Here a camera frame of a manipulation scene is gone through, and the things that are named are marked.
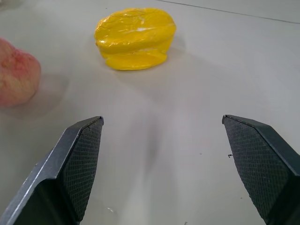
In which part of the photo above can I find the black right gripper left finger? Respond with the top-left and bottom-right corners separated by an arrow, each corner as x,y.
0,116 -> 105,225

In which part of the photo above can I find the pink peach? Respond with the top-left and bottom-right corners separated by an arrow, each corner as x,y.
0,37 -> 42,108

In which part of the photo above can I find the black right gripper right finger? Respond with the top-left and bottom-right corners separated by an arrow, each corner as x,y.
222,114 -> 300,225

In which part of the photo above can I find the yellow star fruit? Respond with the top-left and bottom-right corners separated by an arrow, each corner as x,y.
94,7 -> 177,71

